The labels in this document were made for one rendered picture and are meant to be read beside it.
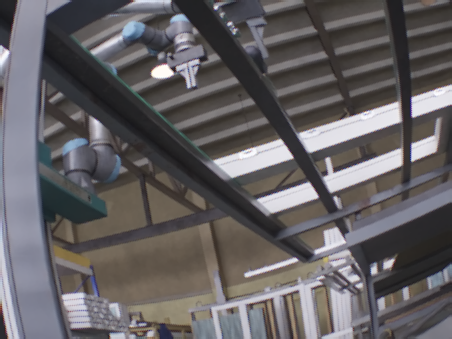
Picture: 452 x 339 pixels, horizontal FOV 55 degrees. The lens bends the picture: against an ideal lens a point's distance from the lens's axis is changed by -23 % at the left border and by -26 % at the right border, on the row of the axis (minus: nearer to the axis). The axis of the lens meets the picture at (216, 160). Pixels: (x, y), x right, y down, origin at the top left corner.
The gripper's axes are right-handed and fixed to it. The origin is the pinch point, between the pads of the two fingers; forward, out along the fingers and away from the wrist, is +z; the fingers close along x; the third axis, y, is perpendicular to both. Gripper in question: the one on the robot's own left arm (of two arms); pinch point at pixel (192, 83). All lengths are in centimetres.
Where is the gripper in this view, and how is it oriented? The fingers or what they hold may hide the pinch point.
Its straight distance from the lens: 179.1
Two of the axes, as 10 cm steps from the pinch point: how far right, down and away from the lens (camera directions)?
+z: 1.9, 9.0, -3.9
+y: -3.3, -3.2, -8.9
